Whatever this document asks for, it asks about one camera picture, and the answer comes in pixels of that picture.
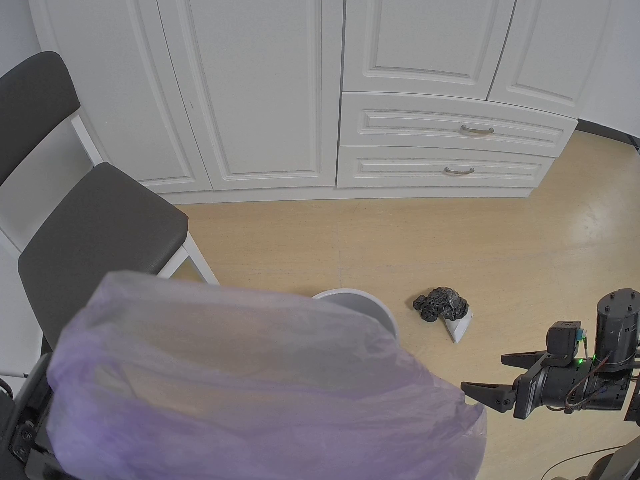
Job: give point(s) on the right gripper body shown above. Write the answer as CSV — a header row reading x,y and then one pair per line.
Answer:
x,y
560,388

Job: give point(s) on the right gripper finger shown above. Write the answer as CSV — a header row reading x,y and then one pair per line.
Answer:
x,y
500,395
527,359

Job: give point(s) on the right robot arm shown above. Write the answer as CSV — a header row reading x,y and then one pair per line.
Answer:
x,y
617,318

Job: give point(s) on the white wardrobe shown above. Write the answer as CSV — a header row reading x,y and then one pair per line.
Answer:
x,y
280,68

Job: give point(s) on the white trash bin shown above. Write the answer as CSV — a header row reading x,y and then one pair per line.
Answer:
x,y
367,305

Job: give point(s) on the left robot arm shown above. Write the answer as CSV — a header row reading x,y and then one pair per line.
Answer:
x,y
30,403

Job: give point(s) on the white chair dark grey seat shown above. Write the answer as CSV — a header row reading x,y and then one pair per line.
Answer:
x,y
100,228

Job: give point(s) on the purple plastic bag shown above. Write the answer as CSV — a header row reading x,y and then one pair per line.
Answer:
x,y
250,393

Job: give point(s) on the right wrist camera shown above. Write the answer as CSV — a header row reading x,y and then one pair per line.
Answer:
x,y
564,340

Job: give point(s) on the black plastic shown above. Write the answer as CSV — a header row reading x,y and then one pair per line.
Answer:
x,y
442,303

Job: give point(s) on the folded white paper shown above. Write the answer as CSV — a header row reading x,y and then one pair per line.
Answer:
x,y
457,330

